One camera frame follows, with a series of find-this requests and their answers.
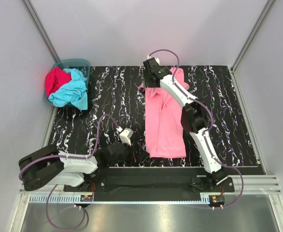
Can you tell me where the pink t shirt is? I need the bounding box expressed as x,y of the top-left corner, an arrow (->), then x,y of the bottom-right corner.
138,67 -> 190,159

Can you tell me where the corner aluminium post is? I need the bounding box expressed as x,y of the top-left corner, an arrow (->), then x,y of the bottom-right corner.
21,0 -> 60,62
230,0 -> 276,73

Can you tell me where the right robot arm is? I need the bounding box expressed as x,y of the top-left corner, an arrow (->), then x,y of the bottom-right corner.
143,56 -> 227,192

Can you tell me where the right corner aluminium post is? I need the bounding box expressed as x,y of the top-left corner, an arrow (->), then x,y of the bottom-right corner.
230,0 -> 276,73

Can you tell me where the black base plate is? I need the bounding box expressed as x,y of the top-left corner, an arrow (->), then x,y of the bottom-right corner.
64,167 -> 235,203

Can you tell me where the left corner aluminium post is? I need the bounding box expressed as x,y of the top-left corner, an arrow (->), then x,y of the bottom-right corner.
21,0 -> 60,62

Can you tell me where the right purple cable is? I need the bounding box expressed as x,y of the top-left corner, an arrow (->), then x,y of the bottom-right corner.
147,49 -> 245,210

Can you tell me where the red t shirt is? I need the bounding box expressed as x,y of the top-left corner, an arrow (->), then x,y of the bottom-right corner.
44,67 -> 71,98

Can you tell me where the aluminium frame rail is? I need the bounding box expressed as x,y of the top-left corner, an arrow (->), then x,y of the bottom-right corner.
230,175 -> 282,194

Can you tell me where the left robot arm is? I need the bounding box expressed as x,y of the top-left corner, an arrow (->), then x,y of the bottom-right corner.
18,143 -> 137,191

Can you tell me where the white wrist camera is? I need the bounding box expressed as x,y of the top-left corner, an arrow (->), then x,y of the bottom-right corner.
147,55 -> 160,65
117,127 -> 133,146

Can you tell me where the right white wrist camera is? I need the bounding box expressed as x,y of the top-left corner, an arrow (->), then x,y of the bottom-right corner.
147,55 -> 160,65

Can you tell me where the cyan t shirt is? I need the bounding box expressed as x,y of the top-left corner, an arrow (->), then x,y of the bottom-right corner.
48,68 -> 88,110

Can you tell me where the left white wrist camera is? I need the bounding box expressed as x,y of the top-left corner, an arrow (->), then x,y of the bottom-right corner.
117,127 -> 133,146

